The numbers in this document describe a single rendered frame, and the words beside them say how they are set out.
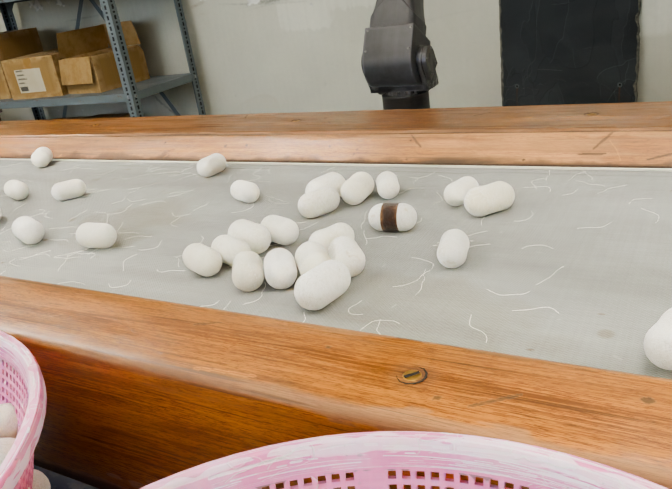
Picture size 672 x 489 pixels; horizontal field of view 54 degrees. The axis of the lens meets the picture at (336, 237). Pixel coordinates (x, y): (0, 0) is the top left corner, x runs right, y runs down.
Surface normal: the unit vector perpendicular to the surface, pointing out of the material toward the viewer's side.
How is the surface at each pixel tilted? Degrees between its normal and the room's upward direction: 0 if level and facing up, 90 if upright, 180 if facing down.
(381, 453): 75
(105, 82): 91
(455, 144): 45
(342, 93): 90
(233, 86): 90
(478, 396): 0
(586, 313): 0
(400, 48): 60
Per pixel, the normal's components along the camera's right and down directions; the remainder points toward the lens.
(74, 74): -0.55, 0.23
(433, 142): -0.44, -0.37
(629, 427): -0.15, -0.91
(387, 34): -0.46, -0.11
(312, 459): 0.02, 0.11
